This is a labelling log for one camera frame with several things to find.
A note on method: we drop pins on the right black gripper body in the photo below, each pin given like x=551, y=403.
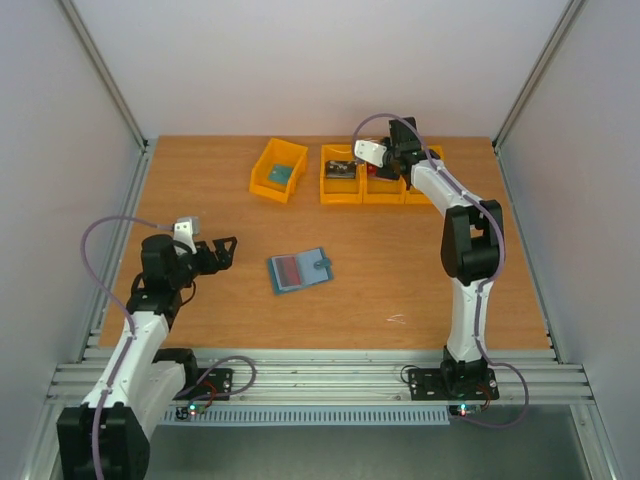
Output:
x=388, y=167

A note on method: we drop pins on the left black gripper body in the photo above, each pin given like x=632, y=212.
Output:
x=201, y=269

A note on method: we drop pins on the blue card holder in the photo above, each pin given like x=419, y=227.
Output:
x=314, y=265

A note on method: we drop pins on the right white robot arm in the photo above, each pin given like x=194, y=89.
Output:
x=472, y=252

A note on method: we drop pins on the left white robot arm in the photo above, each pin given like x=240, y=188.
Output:
x=107, y=436

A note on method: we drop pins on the yellow bin with red card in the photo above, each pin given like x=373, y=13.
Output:
x=378, y=192

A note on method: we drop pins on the yellow bin with blue card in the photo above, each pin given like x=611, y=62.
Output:
x=413, y=196

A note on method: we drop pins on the black credit card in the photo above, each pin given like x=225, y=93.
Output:
x=340, y=169

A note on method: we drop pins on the dark red card in sleeve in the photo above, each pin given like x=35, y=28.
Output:
x=288, y=272

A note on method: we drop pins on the teal credit card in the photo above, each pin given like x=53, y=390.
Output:
x=280, y=174

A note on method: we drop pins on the single yellow bin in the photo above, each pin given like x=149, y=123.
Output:
x=278, y=151

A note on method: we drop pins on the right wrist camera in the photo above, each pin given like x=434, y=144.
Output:
x=370, y=152

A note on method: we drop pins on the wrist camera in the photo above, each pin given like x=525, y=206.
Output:
x=185, y=229
x=370, y=152

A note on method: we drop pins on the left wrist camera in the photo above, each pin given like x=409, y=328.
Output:
x=185, y=229

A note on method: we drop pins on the left aluminium frame post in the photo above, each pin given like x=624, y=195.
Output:
x=88, y=44

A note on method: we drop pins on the aluminium frame post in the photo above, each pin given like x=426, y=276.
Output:
x=88, y=44
x=552, y=45

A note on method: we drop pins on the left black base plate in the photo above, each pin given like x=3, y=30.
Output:
x=217, y=385

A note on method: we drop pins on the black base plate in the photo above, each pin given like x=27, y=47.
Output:
x=429, y=384
x=217, y=385

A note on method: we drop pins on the aluminium rail base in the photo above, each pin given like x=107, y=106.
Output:
x=376, y=377

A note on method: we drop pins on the grey slotted cable duct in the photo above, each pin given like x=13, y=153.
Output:
x=273, y=416

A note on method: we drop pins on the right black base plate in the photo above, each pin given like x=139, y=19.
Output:
x=429, y=384

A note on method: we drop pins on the right aluminium frame post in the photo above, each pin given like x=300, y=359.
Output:
x=552, y=45

